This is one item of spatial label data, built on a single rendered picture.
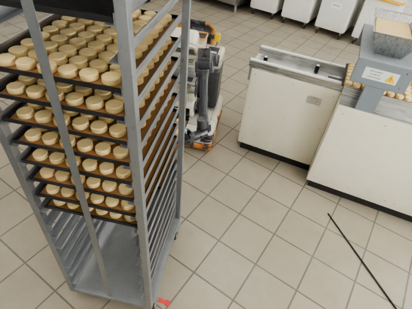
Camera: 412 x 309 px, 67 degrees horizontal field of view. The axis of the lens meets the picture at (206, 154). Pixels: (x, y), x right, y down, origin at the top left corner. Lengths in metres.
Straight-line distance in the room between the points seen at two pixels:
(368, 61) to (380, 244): 1.34
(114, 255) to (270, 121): 1.62
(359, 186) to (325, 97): 0.77
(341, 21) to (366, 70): 3.82
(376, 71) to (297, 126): 0.78
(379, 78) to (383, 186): 0.89
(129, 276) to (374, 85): 1.91
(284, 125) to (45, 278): 2.07
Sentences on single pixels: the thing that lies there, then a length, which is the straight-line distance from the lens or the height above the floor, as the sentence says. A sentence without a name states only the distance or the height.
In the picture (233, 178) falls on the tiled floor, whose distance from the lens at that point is 2.71.
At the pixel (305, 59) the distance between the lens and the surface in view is 2.77.
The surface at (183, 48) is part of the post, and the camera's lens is 1.41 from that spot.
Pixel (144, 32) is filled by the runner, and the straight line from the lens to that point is 0.95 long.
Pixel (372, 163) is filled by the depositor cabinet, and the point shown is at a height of 0.45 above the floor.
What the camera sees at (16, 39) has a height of 1.50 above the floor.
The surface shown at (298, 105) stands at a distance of 2.60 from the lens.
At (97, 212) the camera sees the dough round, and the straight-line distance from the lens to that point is 1.36.
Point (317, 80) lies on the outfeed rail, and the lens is 2.50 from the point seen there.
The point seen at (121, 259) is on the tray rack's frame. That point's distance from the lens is 2.07.
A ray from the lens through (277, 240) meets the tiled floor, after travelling 2.41.
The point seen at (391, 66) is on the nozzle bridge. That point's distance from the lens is 2.23.
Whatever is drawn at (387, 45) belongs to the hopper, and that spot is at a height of 1.25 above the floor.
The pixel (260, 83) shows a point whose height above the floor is 0.73.
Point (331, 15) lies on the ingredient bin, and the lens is 6.04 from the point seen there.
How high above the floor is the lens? 1.94
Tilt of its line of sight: 42 degrees down
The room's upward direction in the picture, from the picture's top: 7 degrees clockwise
